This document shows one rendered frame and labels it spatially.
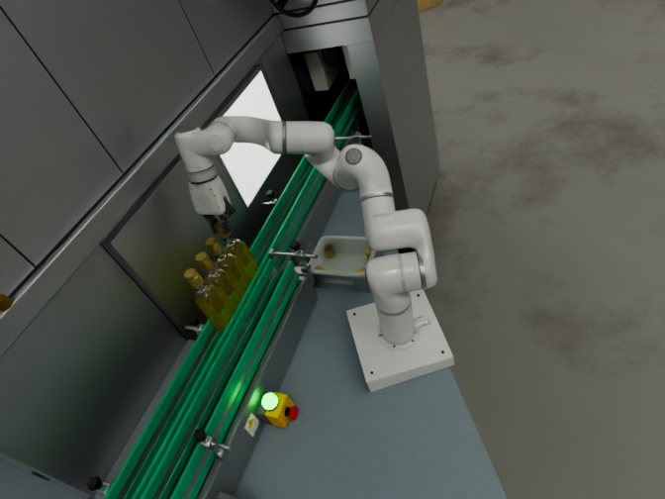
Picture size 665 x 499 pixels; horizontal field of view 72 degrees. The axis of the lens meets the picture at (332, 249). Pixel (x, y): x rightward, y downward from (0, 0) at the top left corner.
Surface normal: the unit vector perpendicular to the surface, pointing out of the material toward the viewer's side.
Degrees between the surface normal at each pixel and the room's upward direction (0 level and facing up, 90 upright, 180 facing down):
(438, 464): 0
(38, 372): 90
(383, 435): 0
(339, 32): 90
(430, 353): 5
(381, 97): 90
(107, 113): 90
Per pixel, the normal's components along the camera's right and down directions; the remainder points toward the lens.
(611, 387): -0.27, -0.68
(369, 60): -0.32, 0.73
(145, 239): 0.91, 0.05
